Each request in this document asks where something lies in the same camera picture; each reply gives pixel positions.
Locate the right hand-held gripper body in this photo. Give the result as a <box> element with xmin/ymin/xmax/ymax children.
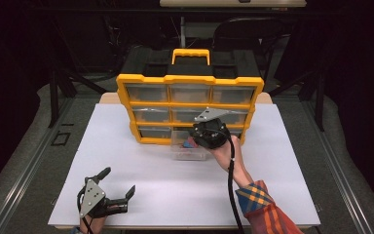
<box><xmin>189</xmin><ymin>106</ymin><xmax>232</xmax><ymax>150</ymax></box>

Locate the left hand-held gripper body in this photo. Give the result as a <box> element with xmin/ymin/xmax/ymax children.
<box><xmin>76</xmin><ymin>175</ymin><xmax>129</xmax><ymax>219</ymax></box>

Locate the blue binder clip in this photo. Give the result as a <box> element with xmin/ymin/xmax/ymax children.
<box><xmin>181</xmin><ymin>139</ymin><xmax>197</xmax><ymax>150</ymax></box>

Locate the clear plastic drawer bin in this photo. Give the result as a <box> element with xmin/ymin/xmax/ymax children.
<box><xmin>169</xmin><ymin>127</ymin><xmax>210</xmax><ymax>162</ymax></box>

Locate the yellow black organizer cabinet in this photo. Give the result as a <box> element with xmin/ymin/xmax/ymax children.
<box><xmin>115</xmin><ymin>48</ymin><xmax>265</xmax><ymax>148</ymax></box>

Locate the person's right hand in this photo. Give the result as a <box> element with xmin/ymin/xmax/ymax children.
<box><xmin>207</xmin><ymin>135</ymin><xmax>255</xmax><ymax>190</ymax></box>

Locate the person's left hand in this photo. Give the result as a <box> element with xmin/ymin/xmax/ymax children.
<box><xmin>78</xmin><ymin>215</ymin><xmax>109</xmax><ymax>234</ymax></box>

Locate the group of clear drawers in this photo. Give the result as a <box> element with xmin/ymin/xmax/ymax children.
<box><xmin>125</xmin><ymin>83</ymin><xmax>256</xmax><ymax>141</ymax></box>

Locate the black metal stand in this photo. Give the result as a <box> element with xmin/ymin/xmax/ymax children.
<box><xmin>269</xmin><ymin>69</ymin><xmax>326</xmax><ymax>133</ymax></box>
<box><xmin>48</xmin><ymin>61</ymin><xmax>110</xmax><ymax>129</ymax></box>

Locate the black folding chair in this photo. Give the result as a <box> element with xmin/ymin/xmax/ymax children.
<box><xmin>211</xmin><ymin>17</ymin><xmax>287</xmax><ymax>82</ymax></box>

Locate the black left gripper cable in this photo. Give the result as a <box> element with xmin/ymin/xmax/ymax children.
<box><xmin>76</xmin><ymin>185</ymin><xmax>94</xmax><ymax>234</ymax></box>

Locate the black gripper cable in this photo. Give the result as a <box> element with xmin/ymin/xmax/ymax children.
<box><xmin>204</xmin><ymin>128</ymin><xmax>245</xmax><ymax>234</ymax></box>
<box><xmin>76</xmin><ymin>185</ymin><xmax>94</xmax><ymax>234</ymax></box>

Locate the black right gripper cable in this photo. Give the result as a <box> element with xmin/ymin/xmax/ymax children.
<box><xmin>204</xmin><ymin>128</ymin><xmax>245</xmax><ymax>234</ymax></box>

